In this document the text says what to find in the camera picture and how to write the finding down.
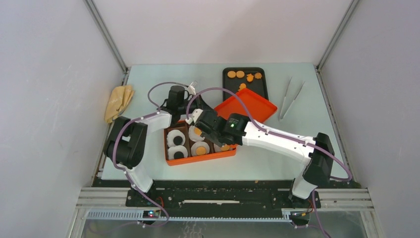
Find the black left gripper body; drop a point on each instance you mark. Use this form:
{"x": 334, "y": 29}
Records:
{"x": 197, "y": 103}

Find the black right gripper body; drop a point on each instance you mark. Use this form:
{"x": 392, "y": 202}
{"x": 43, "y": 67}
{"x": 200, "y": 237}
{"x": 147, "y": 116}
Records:
{"x": 216, "y": 139}

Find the black sandwich cookie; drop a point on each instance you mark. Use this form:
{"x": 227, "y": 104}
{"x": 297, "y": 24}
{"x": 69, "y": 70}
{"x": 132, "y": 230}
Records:
{"x": 178, "y": 155}
{"x": 178, "y": 140}

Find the orange box lid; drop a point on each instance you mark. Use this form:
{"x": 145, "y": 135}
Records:
{"x": 260, "y": 108}

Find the orange cookie box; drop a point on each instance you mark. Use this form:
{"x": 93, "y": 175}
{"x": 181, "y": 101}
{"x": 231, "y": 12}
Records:
{"x": 184, "y": 144}

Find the metal tongs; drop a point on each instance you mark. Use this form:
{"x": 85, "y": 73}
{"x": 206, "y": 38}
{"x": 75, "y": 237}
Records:
{"x": 289, "y": 98}

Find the black cookie tray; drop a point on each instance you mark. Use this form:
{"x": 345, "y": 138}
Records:
{"x": 258, "y": 86}

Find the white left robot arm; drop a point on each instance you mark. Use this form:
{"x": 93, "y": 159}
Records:
{"x": 126, "y": 143}

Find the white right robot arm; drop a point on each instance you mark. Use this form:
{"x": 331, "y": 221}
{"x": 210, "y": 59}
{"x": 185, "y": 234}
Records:
{"x": 313, "y": 153}

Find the white paper cup liner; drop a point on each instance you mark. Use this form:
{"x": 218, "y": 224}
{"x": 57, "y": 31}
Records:
{"x": 173, "y": 149}
{"x": 192, "y": 136}
{"x": 198, "y": 144}
{"x": 171, "y": 134}
{"x": 217, "y": 148}

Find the star orange cookie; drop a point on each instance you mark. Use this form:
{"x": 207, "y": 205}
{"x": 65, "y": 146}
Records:
{"x": 242, "y": 86}

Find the yellow cloth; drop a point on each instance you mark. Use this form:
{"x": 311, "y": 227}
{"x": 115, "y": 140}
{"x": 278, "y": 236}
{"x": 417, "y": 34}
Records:
{"x": 118, "y": 102}

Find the small flower orange cookie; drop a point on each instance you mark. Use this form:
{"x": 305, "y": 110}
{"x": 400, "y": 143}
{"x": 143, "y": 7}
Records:
{"x": 258, "y": 75}

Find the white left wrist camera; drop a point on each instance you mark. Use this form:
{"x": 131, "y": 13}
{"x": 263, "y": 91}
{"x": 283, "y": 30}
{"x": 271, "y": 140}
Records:
{"x": 192, "y": 88}

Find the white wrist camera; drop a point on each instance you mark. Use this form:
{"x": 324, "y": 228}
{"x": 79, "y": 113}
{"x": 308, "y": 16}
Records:
{"x": 194, "y": 116}
{"x": 192, "y": 88}

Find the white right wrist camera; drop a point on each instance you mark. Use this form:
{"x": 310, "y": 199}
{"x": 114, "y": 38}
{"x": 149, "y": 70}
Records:
{"x": 194, "y": 116}

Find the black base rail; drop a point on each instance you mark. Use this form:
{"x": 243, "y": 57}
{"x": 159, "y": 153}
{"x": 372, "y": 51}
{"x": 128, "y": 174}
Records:
{"x": 235, "y": 199}

